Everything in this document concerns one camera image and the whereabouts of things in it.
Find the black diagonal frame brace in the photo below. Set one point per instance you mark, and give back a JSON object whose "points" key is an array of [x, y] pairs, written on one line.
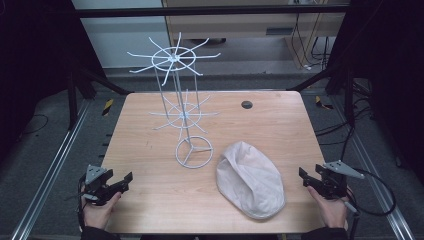
{"points": [[100, 78], [313, 80]]}

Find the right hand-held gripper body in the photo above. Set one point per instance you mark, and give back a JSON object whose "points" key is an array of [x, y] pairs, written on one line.
{"points": [[333, 183]]}

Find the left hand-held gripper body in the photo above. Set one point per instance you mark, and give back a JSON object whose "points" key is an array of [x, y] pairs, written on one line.
{"points": [[100, 191]]}

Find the white flat cap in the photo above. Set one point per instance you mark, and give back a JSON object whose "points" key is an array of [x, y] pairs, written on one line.
{"points": [[250, 180]]}

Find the aluminium floor rail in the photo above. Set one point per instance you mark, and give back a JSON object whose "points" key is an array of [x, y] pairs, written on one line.
{"points": [[400, 224], [50, 173]]}

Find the person's right hand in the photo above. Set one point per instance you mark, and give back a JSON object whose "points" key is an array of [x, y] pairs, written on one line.
{"points": [[330, 211]]}

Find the black upright frame post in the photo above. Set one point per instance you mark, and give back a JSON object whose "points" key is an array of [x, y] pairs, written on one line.
{"points": [[72, 103], [349, 100]]}

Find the black curtain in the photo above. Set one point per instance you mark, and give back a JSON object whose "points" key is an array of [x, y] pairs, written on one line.
{"points": [[390, 66], [33, 66]]}

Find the white cabinet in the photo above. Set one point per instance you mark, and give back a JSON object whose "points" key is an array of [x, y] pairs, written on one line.
{"points": [[123, 40]]}

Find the yellow black hazard tape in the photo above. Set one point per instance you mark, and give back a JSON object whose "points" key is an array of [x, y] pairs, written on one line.
{"points": [[107, 107], [321, 103]]}

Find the black horizontal frame bar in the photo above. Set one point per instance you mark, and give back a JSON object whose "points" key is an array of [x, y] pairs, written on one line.
{"points": [[213, 11]]}

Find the person's left hand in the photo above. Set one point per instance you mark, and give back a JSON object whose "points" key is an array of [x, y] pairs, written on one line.
{"points": [[98, 213]]}

